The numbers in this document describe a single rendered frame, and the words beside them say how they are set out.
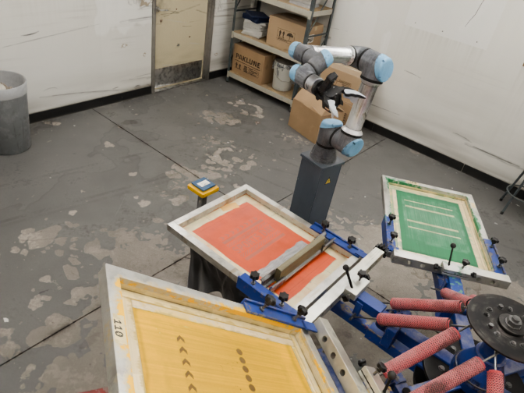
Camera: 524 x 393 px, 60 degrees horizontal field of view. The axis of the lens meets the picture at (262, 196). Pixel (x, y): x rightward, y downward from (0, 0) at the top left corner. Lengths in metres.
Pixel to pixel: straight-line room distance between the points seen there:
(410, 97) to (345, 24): 1.22
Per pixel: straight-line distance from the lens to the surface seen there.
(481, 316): 1.79
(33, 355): 3.06
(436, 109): 5.74
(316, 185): 2.57
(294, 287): 2.09
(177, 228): 2.24
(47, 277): 3.47
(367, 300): 2.02
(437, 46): 5.62
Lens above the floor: 2.42
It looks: 34 degrees down
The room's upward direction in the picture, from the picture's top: 11 degrees clockwise
